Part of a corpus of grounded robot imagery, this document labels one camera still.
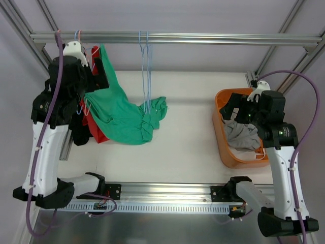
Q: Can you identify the grey tank top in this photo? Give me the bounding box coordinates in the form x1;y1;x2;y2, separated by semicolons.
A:
222;120;261;151

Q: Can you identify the green tank top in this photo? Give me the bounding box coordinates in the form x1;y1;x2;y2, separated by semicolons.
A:
85;44;168;145

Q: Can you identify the white tank top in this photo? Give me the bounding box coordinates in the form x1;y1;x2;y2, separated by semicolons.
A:
253;148;266;161

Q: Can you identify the light blue wire hanger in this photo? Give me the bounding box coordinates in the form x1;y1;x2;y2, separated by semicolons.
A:
146;32;153;113

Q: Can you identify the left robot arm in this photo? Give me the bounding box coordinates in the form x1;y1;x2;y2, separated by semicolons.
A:
13;55;106;209

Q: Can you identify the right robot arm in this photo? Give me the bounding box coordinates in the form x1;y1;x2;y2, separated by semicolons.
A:
219;90;319;237

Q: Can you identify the black tank top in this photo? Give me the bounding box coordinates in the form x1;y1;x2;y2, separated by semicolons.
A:
69;113;92;146

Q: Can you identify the red tank top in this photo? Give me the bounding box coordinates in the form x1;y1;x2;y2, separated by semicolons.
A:
80;45;109;143

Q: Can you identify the orange plastic basket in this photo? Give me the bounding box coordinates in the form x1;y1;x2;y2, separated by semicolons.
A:
212;88;269;169

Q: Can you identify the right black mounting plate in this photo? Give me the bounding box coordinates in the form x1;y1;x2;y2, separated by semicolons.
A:
210;186;230;202

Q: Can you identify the black mounting plate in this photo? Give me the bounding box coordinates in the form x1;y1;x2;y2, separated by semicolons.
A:
210;186;230;202
76;182;122;201

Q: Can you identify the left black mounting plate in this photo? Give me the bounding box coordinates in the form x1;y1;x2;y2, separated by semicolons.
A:
76;182;122;201

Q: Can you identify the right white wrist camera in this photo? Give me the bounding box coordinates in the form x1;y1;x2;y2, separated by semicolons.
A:
247;80;271;102

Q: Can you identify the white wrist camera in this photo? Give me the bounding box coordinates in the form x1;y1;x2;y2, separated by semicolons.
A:
247;80;271;102
63;41;88;67

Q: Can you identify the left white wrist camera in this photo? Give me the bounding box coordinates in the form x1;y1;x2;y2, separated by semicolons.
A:
63;41;88;67

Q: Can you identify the aluminium hanging rail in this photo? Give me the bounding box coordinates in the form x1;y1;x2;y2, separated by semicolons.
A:
29;30;321;48

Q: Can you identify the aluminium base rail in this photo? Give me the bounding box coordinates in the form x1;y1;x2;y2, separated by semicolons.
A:
58;181;277;204

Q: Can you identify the slotted white cable duct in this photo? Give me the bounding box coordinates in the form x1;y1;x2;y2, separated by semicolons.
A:
62;201;230;215

